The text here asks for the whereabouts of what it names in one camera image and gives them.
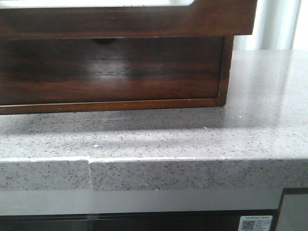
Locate dark wooden drawer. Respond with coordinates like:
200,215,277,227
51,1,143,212
0,36,226,105
0,0,257,40

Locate dark wooden drawer cabinet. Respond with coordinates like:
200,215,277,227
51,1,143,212
0,33,234,115

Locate dark under-counter appliance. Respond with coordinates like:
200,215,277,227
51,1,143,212
0,209,278,231

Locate white QR code sticker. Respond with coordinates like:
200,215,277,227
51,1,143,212
238,216,273,231

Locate grey window curtain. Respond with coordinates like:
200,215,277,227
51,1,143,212
233,0,303,51

